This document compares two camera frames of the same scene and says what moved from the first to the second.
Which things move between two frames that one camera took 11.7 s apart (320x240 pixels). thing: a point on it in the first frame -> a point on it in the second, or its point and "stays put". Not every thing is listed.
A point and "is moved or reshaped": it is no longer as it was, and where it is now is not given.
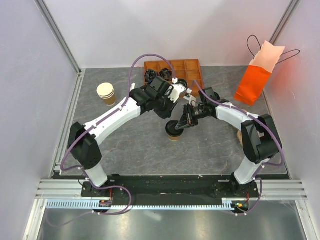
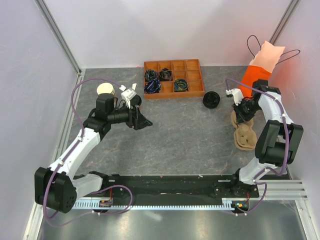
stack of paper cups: (106, 91) stays put
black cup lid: (171, 130) is moved or reshaped
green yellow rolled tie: (183, 81) stays put
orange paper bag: (251, 88) stays put
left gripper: (167, 114) -> (136, 120)
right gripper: (187, 120) -> (241, 117)
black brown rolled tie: (166, 74) stays put
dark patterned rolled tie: (150, 75) stays put
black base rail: (170, 189) stays put
